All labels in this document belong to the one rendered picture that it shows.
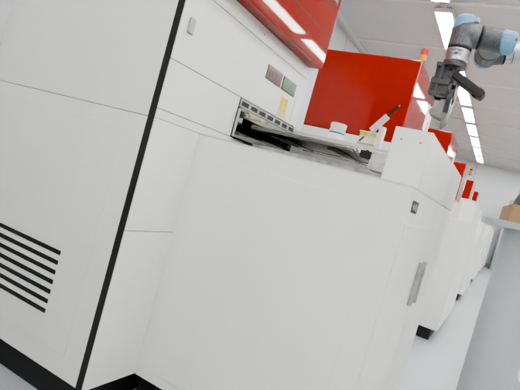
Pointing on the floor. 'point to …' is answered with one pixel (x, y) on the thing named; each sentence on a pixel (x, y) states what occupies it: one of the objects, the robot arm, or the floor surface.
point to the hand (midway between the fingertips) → (443, 125)
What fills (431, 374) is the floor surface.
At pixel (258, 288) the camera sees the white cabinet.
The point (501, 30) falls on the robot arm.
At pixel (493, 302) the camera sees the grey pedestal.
